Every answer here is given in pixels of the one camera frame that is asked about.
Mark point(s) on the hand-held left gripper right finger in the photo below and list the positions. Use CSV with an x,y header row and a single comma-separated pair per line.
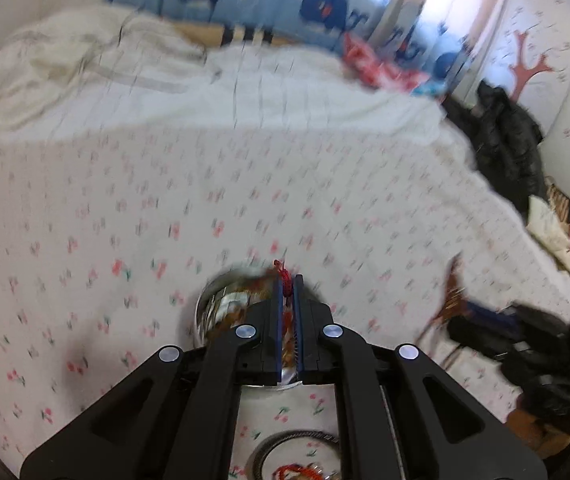
x,y
299,310

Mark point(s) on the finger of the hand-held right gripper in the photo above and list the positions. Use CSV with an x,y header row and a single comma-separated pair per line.
x,y
492,316
485,340

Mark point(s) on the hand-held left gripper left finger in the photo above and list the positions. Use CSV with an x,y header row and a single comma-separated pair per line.
x,y
279,310

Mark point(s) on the round metal tin with jewelry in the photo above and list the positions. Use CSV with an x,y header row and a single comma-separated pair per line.
x,y
215,310

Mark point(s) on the cream cloth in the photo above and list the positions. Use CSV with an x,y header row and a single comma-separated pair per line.
x,y
555,235

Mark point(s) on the silver bangle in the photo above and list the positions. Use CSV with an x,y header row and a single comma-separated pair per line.
x,y
260,455

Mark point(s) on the black jacket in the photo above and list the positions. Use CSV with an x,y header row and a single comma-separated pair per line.
x,y
505,135

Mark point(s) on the cherry print bed sheet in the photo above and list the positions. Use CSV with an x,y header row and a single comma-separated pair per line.
x,y
115,200

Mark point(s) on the white lined blanket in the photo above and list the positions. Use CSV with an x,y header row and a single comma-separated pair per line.
x,y
290,90

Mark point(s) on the teal cloth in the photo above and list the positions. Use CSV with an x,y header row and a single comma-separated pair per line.
x,y
430,90

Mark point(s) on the red patterned cloth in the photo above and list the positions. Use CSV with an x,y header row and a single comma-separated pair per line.
x,y
370,60

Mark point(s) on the tan black striped pillow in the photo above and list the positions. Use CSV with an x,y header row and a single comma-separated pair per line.
x,y
245,35

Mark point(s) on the cream duvet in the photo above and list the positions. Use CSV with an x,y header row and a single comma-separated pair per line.
x,y
40,60

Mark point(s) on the tree wall sticker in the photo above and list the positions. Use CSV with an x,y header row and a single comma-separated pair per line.
x,y
527,67

